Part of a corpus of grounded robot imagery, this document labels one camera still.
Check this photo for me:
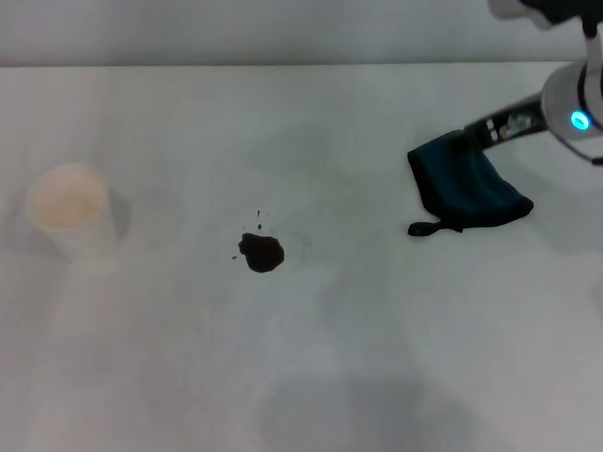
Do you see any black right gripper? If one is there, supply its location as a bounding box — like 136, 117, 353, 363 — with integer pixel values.
454, 88, 555, 159

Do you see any blue rag with black loop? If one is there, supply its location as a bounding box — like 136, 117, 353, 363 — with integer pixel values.
403, 126, 538, 243

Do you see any white paper cup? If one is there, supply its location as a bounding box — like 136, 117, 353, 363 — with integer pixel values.
22, 159, 123, 267

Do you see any black water stain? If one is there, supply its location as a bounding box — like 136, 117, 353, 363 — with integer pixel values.
228, 208, 287, 275

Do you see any thin black cable with plug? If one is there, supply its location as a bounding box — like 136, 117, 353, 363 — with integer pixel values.
548, 127, 603, 168

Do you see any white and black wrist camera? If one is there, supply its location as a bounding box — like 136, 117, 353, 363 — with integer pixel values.
486, 0, 603, 34

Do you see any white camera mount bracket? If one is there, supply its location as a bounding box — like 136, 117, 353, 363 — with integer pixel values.
580, 20, 603, 68

